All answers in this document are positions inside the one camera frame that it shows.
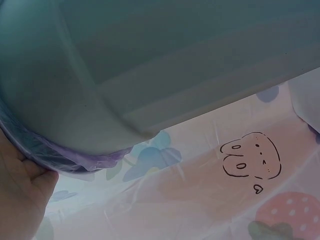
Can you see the person's left hand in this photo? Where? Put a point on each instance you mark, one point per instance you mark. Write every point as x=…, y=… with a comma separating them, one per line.
x=17, y=195

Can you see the purple plastic bin liner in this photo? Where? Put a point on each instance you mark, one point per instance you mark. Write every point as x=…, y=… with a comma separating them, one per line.
x=75, y=161

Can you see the grey-green plastic bin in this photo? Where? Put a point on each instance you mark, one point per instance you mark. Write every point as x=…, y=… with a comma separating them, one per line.
x=150, y=62

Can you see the white box-shaped object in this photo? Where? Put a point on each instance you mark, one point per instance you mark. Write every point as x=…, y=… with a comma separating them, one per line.
x=306, y=100

